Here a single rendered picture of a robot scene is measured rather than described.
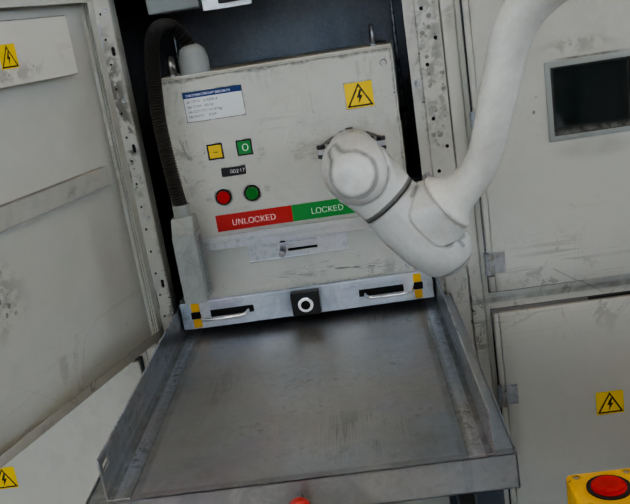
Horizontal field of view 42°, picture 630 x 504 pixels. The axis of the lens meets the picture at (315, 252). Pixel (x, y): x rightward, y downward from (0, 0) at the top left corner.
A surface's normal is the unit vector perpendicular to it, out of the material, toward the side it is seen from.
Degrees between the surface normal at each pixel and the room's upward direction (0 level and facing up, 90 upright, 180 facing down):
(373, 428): 0
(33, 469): 90
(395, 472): 90
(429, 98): 90
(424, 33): 90
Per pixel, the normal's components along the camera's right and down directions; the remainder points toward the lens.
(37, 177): 0.93, -0.04
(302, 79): -0.03, 0.28
